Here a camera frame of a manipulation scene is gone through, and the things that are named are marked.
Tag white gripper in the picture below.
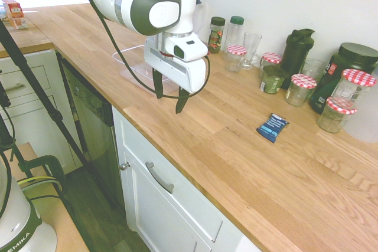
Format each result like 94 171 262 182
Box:
144 37 207 115

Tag silver drawer handle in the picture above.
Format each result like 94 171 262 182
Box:
145 161 175 195

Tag clear pitcher with blue lid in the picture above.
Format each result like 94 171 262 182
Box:
193 0 211 45

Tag stainless steel dishwasher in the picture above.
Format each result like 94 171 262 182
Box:
57 52 125 209

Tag clear drinking glass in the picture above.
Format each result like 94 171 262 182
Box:
300 57 327 83

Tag white drawer cabinet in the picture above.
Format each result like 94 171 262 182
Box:
0 48 84 176

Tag clear bottle with green lid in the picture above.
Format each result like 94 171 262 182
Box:
224 15 245 58

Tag glass jar red checked lid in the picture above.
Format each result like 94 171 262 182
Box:
284 73 318 107
316 96 358 134

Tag orange and white carton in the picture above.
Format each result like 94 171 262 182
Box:
1 0 30 31

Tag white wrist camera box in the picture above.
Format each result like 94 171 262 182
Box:
164 34 209 62

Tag white robot base with lettering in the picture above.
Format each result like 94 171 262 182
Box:
0 157 58 252

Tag white kitchen cabinet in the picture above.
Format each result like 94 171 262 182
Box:
111 105 266 252

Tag large black protein tub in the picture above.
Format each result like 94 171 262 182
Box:
309 42 378 116

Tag small jar red checked lid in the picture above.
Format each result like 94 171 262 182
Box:
224 44 247 74
259 52 284 79

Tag tall glass mug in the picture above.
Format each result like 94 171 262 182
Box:
240 31 263 71

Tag yellow green cables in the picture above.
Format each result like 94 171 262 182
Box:
17 175 64 194

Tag large jar red checked lid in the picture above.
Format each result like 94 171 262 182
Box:
328 68 378 110

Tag dark green clamp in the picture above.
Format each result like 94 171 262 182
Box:
17 155 67 197

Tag green cup with dark lid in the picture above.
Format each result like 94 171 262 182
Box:
259 65 290 95

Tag black camera tripod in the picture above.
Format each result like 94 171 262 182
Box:
0 19 120 210

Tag spice jar with dark lid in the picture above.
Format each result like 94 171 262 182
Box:
207 16 226 55

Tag black shaker bottle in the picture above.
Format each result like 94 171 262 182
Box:
279 28 316 90

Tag clear plastic container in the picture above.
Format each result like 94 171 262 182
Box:
112 44 178 97

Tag blue protein bar wrapper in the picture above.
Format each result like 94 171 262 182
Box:
255 112 291 145

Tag silver drawer pull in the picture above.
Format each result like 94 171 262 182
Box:
4 83 26 93

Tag wooden mounting board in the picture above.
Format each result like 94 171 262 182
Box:
0 142 90 252

